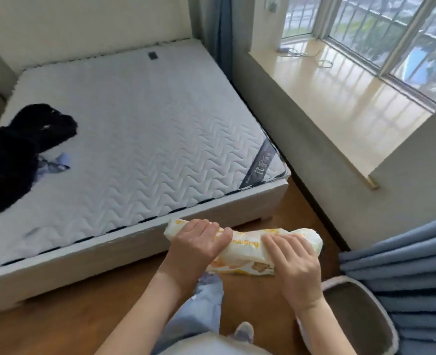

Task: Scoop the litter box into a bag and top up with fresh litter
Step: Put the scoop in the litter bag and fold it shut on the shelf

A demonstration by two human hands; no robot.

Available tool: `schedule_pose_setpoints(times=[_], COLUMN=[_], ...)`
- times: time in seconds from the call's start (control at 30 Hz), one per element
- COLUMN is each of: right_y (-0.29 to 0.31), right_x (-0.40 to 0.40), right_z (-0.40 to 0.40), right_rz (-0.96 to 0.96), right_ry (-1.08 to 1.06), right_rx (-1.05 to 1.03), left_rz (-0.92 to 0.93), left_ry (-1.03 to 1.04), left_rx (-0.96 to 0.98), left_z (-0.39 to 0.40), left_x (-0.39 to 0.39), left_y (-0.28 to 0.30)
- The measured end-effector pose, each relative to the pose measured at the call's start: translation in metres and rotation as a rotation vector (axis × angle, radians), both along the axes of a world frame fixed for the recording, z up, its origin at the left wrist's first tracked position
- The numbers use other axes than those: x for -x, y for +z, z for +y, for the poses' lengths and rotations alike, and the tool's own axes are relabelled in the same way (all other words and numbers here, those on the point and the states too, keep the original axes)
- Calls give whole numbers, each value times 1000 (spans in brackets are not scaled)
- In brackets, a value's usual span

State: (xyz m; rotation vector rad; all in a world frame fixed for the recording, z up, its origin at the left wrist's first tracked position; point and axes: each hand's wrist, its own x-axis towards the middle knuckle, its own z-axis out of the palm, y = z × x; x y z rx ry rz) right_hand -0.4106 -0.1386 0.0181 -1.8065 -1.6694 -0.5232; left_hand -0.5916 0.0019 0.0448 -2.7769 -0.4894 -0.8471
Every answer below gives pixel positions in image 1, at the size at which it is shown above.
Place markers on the person's left hand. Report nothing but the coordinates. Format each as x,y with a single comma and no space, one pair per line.
194,251

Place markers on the person's right hand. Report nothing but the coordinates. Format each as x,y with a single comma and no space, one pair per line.
299,273

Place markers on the white oval litter box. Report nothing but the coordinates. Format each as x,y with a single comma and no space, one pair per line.
343,281

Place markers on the white printed cat litter bag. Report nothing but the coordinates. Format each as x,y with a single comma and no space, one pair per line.
247,247

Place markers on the grey cat litter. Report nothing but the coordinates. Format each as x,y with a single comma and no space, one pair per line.
354,321

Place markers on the person's left forearm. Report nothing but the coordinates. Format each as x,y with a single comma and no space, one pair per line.
147,317

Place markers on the person's blue jeans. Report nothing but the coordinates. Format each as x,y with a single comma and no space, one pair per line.
203,303

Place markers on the person's grey right shoe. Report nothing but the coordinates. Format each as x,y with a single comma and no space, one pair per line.
244,330

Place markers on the light blue shirt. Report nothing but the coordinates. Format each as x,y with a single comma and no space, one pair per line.
61,160

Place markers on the cream stone windowsill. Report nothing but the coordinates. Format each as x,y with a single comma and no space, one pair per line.
343,107

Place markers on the black backpack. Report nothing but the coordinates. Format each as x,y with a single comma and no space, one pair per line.
48,125

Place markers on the black jacket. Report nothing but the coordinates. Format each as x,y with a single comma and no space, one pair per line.
3,173

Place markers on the dark blue curtain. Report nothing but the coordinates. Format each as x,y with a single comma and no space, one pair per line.
221,33

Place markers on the white framed window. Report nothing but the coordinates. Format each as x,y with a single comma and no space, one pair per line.
323,14

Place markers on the dark wall baseboard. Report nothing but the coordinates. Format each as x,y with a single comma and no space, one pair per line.
321,214

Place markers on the white bed frame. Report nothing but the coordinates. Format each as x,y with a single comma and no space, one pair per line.
129,247

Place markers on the white wall socket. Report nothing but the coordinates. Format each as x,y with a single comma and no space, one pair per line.
272,5

